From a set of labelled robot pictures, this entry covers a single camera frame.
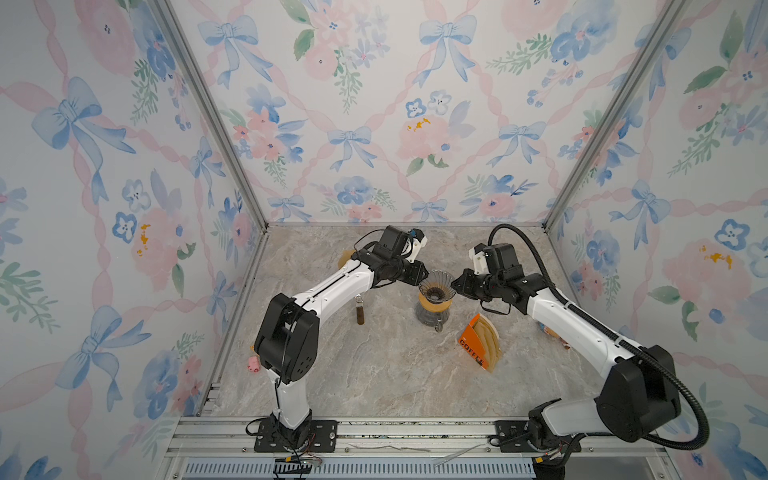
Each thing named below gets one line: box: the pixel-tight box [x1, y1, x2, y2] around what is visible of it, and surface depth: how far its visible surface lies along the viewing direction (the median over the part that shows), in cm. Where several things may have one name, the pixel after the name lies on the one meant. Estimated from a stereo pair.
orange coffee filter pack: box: [458, 313, 502, 373], surface depth 85 cm
